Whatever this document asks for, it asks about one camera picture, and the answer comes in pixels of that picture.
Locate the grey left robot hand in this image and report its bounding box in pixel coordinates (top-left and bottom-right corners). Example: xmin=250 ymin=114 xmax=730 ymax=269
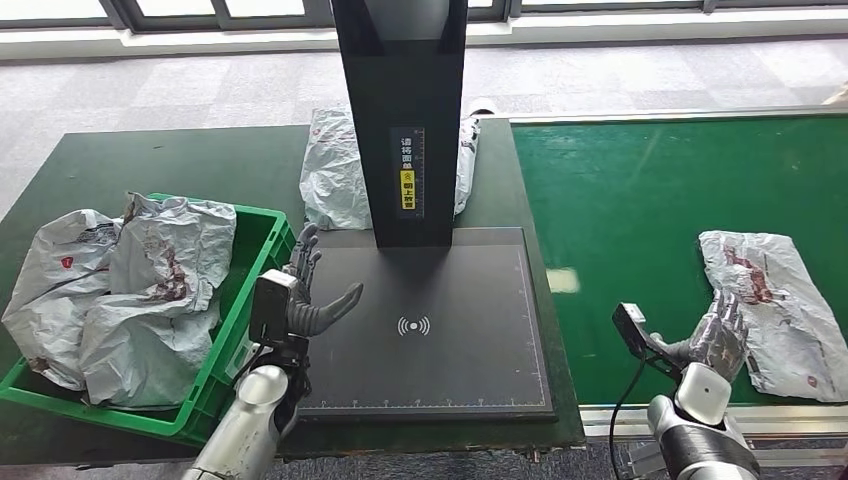
xmin=281 ymin=223 xmax=364 ymax=339

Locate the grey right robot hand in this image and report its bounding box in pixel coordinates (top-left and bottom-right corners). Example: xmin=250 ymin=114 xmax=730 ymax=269
xmin=652 ymin=289 xmax=750 ymax=384

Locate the grey parcel dark red print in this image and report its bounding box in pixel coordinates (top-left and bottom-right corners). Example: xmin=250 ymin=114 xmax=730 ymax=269
xmin=79 ymin=192 xmax=238 ymax=409

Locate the grey parcel black lettering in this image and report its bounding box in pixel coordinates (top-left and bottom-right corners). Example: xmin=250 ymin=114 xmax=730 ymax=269
xmin=1 ymin=209 xmax=124 ymax=392

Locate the black inbound scanner machine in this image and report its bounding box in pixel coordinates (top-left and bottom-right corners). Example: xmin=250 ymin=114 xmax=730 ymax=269
xmin=298 ymin=0 xmax=556 ymax=424

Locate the plain grey parcel bag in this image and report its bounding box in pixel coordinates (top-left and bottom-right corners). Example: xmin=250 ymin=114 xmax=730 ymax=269
xmin=299 ymin=107 xmax=482 ymax=232

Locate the green conveyor belt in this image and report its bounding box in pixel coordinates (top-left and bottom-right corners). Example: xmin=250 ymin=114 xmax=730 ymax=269
xmin=511 ymin=113 xmax=848 ymax=405

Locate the yellow and black machine sticker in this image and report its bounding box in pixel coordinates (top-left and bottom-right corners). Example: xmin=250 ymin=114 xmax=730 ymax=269
xmin=390 ymin=125 xmax=427 ymax=220

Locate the green plastic crate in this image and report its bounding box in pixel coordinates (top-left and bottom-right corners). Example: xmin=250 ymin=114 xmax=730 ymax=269
xmin=0 ymin=192 xmax=297 ymax=446

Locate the dark green table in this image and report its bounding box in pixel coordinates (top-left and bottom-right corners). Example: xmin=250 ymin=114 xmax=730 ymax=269
xmin=0 ymin=119 xmax=588 ymax=465

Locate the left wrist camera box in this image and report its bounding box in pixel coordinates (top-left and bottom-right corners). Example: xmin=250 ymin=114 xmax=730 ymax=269
xmin=248 ymin=269 xmax=299 ymax=346

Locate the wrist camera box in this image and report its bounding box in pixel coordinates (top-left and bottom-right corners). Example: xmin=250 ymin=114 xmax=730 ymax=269
xmin=248 ymin=269 xmax=299 ymax=346
xmin=611 ymin=302 xmax=684 ymax=382

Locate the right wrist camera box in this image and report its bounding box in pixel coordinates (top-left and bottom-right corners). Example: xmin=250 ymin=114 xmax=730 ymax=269
xmin=611 ymin=302 xmax=684 ymax=382

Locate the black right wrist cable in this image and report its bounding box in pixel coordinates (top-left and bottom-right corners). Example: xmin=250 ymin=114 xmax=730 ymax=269
xmin=608 ymin=354 xmax=647 ymax=480

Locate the aluminium conveyor frame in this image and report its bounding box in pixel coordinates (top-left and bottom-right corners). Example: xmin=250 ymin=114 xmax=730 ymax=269
xmin=506 ymin=105 xmax=848 ymax=480

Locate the dark window frame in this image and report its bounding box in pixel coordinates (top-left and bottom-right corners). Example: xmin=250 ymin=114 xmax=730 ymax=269
xmin=0 ymin=0 xmax=848 ymax=33

